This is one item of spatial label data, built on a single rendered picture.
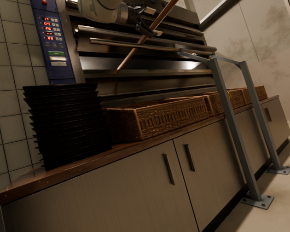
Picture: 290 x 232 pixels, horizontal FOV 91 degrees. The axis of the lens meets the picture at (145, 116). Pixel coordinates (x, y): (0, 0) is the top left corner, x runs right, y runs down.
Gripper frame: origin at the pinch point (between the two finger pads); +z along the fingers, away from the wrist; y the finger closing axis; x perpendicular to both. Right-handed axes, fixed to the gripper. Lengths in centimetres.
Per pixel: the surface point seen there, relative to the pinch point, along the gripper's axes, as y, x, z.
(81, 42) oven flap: -18, -49, -29
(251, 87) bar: 47, 6, 84
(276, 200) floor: 119, 13, 43
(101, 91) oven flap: 20, -53, -22
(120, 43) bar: 3.8, -16.5, -16.4
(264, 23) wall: -77, -15, 320
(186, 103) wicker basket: 48.1, -4.2, 9.9
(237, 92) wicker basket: 48, -4, 80
